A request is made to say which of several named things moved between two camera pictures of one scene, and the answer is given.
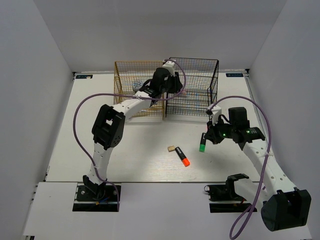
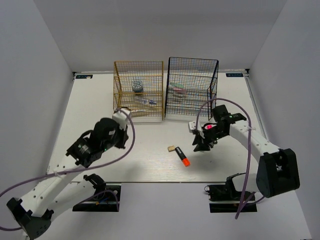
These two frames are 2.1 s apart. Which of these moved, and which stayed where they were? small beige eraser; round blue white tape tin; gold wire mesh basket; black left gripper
Moved: black left gripper
Stayed: small beige eraser; round blue white tape tin; gold wire mesh basket
